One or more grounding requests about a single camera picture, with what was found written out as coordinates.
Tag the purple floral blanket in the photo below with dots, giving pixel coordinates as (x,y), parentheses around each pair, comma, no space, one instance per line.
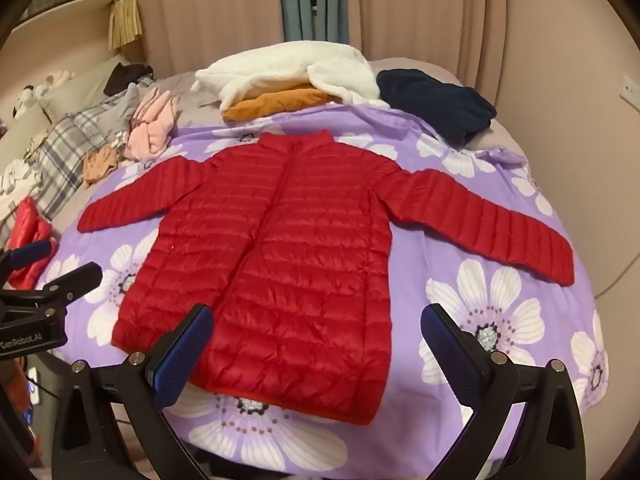
(500,310)

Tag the small red shiny garment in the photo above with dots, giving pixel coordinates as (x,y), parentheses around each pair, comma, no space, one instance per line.
(30,232)

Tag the white crumpled cloth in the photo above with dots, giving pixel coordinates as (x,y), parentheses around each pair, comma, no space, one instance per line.
(17,182)

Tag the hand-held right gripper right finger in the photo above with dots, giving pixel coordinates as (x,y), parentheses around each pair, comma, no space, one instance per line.
(450,355)

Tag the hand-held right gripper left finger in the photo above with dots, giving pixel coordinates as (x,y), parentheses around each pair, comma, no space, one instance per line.
(182,355)

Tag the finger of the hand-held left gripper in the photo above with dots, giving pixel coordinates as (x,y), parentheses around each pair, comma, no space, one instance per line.
(30,253)
(75,280)

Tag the white fleece garment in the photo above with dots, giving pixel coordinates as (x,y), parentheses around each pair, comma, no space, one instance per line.
(290,70)

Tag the beige curtain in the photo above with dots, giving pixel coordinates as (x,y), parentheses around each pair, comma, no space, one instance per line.
(425,10)

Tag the tan small garment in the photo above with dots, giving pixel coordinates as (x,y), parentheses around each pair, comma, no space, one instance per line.
(100,162)

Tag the dark device with blue lights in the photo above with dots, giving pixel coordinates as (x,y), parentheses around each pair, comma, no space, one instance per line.
(27,410)

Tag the orange garment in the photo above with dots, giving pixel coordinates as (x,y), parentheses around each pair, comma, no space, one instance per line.
(275,102)

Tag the plaid grey shirt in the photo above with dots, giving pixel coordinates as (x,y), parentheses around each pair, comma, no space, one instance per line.
(75,145)

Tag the red down jacket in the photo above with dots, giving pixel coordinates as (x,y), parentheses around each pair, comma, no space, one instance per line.
(300,260)

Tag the navy garment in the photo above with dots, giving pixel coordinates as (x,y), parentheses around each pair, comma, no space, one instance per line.
(435,97)

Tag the hanging tan cloth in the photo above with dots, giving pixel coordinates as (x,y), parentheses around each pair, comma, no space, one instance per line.
(125,20)

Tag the white wall socket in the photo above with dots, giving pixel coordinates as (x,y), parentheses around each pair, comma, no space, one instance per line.
(629,89)

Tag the plush toys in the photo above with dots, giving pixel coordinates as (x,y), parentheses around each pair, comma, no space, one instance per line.
(37,90)

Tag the pink garment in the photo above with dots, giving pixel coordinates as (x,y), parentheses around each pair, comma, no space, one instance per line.
(152,127)

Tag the teal curtain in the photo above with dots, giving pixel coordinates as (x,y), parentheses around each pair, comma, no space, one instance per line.
(300,0)

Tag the white wall shelf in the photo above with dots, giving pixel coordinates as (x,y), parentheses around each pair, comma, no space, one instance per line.
(65,5)

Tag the black garment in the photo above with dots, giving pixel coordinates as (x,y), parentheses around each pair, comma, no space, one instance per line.
(125,76)

